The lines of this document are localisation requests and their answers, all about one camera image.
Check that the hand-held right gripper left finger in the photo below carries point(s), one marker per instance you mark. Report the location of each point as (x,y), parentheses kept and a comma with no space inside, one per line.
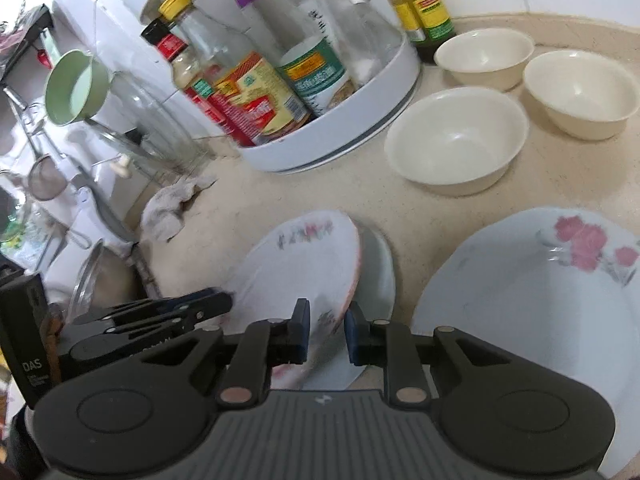
(301,331)

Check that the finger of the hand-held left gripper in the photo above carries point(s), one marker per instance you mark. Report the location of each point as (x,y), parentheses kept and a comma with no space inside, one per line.
(170,329)
(200,302)

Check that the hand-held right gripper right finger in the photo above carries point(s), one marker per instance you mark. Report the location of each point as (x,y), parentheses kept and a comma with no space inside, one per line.
(354,336)

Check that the floral white plate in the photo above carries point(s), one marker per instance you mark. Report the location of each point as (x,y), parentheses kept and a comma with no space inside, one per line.
(295,265)
(525,300)

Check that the cream bowl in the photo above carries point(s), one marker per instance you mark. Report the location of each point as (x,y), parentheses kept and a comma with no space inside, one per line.
(480,55)
(575,85)
(450,135)

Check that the white rag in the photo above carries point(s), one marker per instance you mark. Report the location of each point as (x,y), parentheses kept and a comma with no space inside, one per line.
(165,210)

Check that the metal mesh strainer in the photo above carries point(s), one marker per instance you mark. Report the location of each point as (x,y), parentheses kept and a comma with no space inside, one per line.
(47,180)

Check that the white round condiment rack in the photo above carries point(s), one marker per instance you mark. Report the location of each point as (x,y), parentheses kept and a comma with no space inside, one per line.
(350,125)

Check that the yellow-capped bottle with red label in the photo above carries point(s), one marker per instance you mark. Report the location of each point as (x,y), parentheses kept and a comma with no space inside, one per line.
(250,95)

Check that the red-necked dark sauce bottle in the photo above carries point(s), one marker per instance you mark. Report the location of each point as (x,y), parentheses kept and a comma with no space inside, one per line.
(187,67)

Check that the green water scoop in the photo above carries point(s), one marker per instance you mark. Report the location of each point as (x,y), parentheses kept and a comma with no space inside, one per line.
(75,90)

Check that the green-labelled sauce bottle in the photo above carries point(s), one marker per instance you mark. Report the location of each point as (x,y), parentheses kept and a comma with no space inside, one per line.
(310,75)

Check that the clear spray bottle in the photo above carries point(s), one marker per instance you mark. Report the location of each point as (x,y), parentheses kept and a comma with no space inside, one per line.
(372,35)

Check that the clear packet with black print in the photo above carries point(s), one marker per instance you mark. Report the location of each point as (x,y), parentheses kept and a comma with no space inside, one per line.
(322,17)

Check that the black wall shelf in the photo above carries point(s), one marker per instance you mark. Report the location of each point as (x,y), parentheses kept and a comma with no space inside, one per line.
(30,25)

